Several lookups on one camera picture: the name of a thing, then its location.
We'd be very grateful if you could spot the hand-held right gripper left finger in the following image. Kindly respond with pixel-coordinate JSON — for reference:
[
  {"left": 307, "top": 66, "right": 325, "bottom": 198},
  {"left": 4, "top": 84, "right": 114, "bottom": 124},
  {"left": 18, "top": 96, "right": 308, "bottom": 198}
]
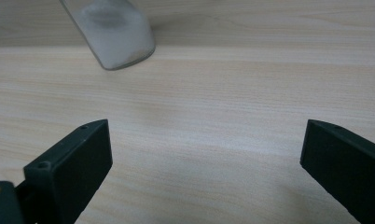
[{"left": 22, "top": 119, "right": 114, "bottom": 224}]

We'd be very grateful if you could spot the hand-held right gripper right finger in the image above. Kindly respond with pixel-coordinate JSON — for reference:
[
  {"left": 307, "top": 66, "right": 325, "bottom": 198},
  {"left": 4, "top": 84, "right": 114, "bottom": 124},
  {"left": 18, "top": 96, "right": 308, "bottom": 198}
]
[{"left": 299, "top": 119, "right": 375, "bottom": 224}]

